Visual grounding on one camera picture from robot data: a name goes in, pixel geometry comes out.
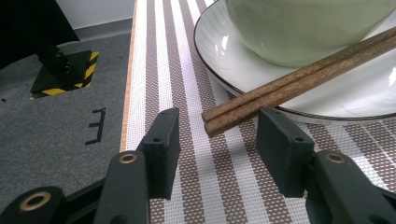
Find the black stand with striped base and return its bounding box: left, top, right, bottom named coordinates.
left=29, top=43, right=101, bottom=101

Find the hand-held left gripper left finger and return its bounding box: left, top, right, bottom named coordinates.
left=136, top=107, right=182, bottom=201

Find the white plate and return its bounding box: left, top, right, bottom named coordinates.
left=192, top=0, right=396, bottom=123

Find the white panel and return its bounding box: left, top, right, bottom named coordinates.
left=55, top=0, right=138, bottom=31

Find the green bowl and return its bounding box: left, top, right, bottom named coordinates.
left=225, top=0, right=396, bottom=69

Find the striped woven placemat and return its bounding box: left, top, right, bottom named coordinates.
left=125, top=0, right=396, bottom=224

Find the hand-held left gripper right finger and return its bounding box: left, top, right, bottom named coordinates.
left=255, top=106, right=316, bottom=199

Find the brown wooden chopstick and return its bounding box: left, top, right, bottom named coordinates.
left=201, top=25, right=396, bottom=123
left=204, top=36, right=396, bottom=139

